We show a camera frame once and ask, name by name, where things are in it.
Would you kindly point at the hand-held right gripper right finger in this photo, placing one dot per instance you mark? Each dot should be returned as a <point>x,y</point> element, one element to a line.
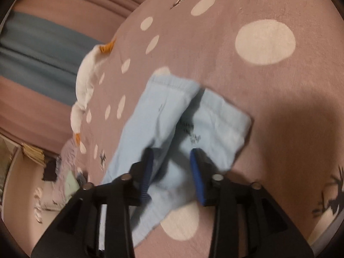
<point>197,177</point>

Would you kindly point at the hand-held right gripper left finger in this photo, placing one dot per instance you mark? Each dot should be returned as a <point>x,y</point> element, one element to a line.
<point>146,177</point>

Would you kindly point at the light blue denim shorts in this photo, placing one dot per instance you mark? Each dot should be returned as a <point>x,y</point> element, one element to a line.
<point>166,118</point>

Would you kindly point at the folded mint green cloth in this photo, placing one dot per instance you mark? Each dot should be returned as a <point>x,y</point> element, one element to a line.
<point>70,184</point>

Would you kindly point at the lavender quilt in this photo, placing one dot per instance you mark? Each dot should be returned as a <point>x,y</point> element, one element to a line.
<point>65,153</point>

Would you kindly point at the pink white-dotted blanket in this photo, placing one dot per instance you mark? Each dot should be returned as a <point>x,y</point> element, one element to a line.
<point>242,99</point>

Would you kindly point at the dark cloth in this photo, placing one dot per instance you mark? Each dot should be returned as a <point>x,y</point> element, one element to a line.
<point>49,173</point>

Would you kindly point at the small white cloth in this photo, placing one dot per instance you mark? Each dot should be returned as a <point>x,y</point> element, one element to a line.
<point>39,215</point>
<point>37,193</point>

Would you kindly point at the white goose plush toy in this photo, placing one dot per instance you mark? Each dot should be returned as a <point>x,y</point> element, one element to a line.
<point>86,75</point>

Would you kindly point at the white shelf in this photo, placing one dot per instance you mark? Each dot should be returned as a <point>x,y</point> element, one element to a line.
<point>8,166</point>

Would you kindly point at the blue-grey curtain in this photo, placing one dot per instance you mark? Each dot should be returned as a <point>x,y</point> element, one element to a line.
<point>35,53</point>

